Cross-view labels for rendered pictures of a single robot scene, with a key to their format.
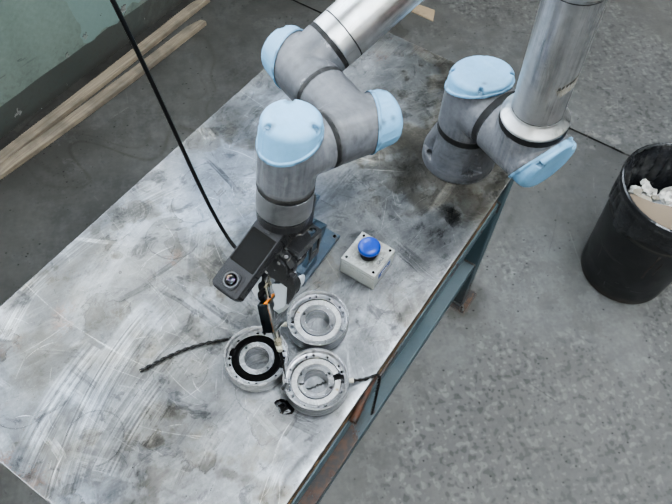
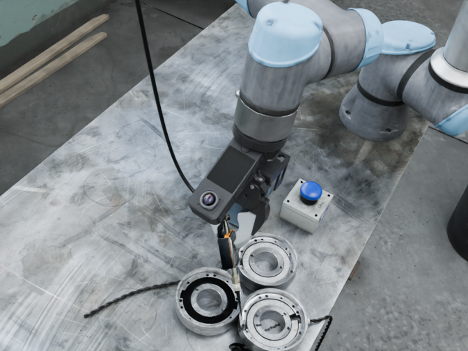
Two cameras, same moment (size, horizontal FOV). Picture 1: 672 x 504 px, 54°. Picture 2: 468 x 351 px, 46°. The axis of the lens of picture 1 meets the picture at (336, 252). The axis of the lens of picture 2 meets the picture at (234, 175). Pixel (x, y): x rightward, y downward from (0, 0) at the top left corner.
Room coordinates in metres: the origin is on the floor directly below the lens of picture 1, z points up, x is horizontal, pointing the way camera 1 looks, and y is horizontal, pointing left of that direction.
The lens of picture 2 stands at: (0.01, 0.16, 1.60)
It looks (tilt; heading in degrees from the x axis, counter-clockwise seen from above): 48 degrees down; 353
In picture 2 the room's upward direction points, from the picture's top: 9 degrees clockwise
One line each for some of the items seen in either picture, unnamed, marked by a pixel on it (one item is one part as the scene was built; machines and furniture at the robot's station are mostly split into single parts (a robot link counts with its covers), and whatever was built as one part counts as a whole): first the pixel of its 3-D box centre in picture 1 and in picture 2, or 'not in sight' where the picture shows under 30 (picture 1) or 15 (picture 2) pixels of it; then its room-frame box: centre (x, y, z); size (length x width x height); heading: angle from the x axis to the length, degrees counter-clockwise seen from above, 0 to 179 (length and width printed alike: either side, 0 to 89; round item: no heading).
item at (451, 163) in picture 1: (463, 139); (379, 101); (0.93, -0.24, 0.85); 0.15 x 0.15 x 0.10
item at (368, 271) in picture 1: (369, 258); (308, 203); (0.65, -0.06, 0.82); 0.08 x 0.07 x 0.05; 149
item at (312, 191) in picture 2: (368, 252); (309, 196); (0.64, -0.06, 0.85); 0.04 x 0.04 x 0.05
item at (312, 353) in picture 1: (315, 383); (271, 324); (0.40, 0.02, 0.82); 0.10 x 0.10 x 0.04
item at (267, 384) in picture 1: (257, 360); (208, 302); (0.44, 0.12, 0.82); 0.10 x 0.10 x 0.04
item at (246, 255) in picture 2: (317, 322); (265, 264); (0.51, 0.02, 0.82); 0.08 x 0.08 x 0.02
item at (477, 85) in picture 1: (477, 98); (398, 58); (0.92, -0.24, 0.97); 0.13 x 0.12 x 0.14; 37
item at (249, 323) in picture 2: (315, 383); (271, 324); (0.40, 0.02, 0.82); 0.08 x 0.08 x 0.02
